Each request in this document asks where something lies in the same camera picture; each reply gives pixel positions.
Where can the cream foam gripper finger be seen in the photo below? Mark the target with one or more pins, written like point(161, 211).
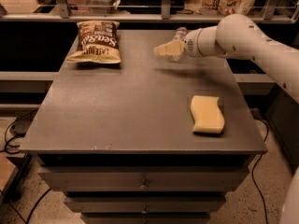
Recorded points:
point(172, 50)

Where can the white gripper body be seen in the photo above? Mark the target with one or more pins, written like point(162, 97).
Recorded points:
point(192, 44)

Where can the clear plastic water bottle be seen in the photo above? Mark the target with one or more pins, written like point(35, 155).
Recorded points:
point(180, 34)

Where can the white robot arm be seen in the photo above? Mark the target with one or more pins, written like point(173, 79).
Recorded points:
point(238, 37)

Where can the black bag on shelf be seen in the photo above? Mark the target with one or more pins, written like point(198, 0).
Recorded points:
point(149, 6)

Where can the brown chip bag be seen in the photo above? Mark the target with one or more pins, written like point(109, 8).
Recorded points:
point(97, 43)

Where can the yellow wavy sponge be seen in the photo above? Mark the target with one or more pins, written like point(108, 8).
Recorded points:
point(206, 115)

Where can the grey drawer cabinet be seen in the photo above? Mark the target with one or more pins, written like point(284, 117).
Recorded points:
point(102, 129)

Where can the top drawer knob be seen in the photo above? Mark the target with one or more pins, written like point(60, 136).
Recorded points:
point(144, 185)

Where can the drawer knob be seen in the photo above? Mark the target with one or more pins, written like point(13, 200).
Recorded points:
point(144, 210)
point(144, 185)

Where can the grey power box on floor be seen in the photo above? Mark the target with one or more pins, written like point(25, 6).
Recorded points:
point(21, 124)

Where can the metal shelf rail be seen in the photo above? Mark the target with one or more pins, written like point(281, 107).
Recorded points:
point(264, 11)

